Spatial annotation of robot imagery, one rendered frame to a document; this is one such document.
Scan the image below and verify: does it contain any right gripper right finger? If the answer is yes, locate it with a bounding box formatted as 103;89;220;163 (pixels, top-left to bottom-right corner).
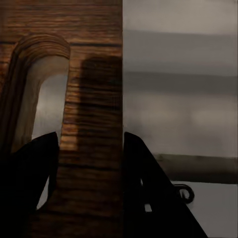
124;132;208;238

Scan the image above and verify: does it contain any cutting board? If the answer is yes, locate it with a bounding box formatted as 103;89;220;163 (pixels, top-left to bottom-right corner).
0;0;123;238

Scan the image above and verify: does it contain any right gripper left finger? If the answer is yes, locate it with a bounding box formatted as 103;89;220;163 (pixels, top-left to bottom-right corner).
0;132;59;238

